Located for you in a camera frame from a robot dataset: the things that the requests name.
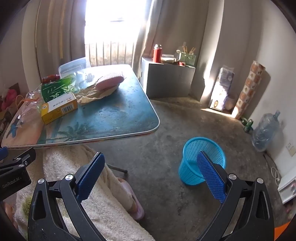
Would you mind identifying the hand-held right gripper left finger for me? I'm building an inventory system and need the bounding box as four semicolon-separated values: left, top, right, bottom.
28;152;107;241

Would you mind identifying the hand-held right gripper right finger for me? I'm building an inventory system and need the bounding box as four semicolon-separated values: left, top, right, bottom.
196;151;275;241

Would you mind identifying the blue plastic basket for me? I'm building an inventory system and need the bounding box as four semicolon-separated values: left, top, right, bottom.
179;137;226;185

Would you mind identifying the clear bag with red print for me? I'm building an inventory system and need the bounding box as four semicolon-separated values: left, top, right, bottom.
13;103;43;127

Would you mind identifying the brown paper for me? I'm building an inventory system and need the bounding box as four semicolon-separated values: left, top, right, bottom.
75;79;121;106

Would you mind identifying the red drink can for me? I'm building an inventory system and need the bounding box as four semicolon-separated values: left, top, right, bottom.
42;74;61;84

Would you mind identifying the cream fleece robe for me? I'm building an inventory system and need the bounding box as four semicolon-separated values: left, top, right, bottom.
14;145;155;241

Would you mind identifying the pink plastic bag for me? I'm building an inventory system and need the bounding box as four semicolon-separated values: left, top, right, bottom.
1;89;18;110

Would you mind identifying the pink slipper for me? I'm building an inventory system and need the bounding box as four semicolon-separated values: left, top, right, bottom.
118;177;146;220

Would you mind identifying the yellow cardboard box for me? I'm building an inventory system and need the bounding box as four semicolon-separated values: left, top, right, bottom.
41;91;78;125

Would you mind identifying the folding table with beach print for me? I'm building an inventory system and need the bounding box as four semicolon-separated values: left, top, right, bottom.
1;64;160;174

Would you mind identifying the empty blue water jug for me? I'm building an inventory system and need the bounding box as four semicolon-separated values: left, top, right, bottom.
251;110;281;152

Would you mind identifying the white water dispenser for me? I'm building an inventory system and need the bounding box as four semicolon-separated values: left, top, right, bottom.
277;173;296;204

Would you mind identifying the orange sheet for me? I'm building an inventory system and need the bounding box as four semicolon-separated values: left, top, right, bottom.
274;218;296;241

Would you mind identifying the toilet paper pack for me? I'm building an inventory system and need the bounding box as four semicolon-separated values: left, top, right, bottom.
209;67;234;110

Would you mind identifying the patterned rolled mat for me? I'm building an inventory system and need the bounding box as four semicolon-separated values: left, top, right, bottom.
231;61;266;120

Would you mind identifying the pink knitted cloth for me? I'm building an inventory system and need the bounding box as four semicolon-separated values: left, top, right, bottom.
95;71;125;91

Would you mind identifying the clear plastic bottle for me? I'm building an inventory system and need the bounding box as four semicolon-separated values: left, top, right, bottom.
75;72;96;90

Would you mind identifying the grey cabinet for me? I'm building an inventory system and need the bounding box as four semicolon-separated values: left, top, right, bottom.
140;57;196;100

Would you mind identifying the clear plastic storage box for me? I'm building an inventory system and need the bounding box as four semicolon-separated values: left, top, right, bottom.
58;57;91;78

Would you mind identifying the green utensil basket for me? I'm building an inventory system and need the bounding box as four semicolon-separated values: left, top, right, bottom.
179;52;197;66

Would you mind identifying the metal window railing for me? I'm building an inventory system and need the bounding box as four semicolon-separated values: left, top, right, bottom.
85;41;135;67

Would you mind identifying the bunch of wooden chopsticks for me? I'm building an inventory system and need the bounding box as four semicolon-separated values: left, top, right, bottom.
182;42;196;55

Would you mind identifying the red thermos flask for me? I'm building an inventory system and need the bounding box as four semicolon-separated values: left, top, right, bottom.
153;44;162;63

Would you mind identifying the white power cable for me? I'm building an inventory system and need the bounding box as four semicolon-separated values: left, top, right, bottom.
270;166;281;182

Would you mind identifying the beige wall socket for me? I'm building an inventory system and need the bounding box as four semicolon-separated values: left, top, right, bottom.
285;142;296;157

